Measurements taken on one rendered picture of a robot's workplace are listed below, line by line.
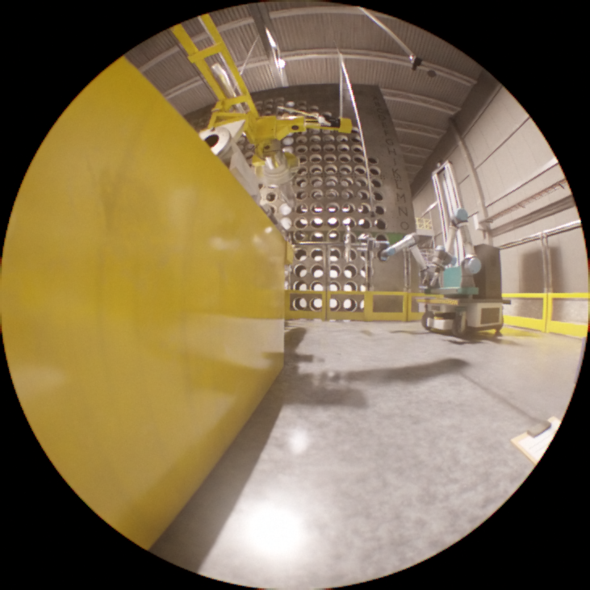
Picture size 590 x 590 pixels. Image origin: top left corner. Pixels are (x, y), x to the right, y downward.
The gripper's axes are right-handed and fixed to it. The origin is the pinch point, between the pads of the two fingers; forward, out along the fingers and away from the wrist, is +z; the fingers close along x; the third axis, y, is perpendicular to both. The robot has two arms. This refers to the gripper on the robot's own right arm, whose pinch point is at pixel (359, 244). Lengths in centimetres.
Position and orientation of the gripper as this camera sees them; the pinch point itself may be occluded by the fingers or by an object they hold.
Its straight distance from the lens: 214.8
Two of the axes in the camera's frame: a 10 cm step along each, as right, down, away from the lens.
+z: -9.9, -0.2, 1.6
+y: -1.2, 7.4, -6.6
